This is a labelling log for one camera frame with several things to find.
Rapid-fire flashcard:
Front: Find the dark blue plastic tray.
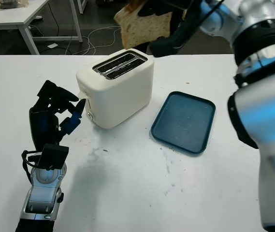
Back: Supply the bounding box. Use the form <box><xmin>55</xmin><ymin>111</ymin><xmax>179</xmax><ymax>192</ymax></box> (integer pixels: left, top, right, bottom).
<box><xmin>150</xmin><ymin>91</ymin><xmax>217</xmax><ymax>156</ymax></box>

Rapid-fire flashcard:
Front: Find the brown bread slice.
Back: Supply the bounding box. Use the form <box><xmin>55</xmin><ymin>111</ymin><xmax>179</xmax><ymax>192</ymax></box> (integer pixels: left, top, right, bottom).
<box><xmin>114</xmin><ymin>0</ymin><xmax>173</xmax><ymax>50</ymax></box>

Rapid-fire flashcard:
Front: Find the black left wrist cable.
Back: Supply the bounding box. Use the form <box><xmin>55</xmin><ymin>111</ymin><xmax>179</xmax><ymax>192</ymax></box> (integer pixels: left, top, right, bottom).
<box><xmin>21</xmin><ymin>149</ymin><xmax>43</xmax><ymax>182</ymax></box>

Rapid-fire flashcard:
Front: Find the cream white toaster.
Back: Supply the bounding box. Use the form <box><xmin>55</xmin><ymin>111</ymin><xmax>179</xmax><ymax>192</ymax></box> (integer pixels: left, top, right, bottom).
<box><xmin>75</xmin><ymin>48</ymin><xmax>155</xmax><ymax>131</ymax></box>

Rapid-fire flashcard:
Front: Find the white floor cable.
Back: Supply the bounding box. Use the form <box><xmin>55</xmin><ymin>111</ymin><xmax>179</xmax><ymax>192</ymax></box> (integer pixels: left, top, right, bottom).
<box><xmin>64</xmin><ymin>25</ymin><xmax>123</xmax><ymax>55</ymax></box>

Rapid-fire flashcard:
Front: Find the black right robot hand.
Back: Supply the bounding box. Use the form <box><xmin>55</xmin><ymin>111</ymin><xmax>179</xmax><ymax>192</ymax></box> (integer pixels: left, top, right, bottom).
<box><xmin>137</xmin><ymin>0</ymin><xmax>202</xmax><ymax>58</ymax></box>

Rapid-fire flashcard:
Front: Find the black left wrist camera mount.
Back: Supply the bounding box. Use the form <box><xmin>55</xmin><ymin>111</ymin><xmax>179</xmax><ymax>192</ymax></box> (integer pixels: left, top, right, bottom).
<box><xmin>34</xmin><ymin>144</ymin><xmax>70</xmax><ymax>171</ymax></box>

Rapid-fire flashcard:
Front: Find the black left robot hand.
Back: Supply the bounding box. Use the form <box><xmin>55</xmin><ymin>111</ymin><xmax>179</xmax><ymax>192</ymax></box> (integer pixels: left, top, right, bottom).
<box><xmin>28</xmin><ymin>80</ymin><xmax>86</xmax><ymax>152</ymax></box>

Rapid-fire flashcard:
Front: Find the white side table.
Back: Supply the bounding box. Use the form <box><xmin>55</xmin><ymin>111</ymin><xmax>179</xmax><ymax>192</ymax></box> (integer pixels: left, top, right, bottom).
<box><xmin>0</xmin><ymin>0</ymin><xmax>84</xmax><ymax>56</ymax></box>

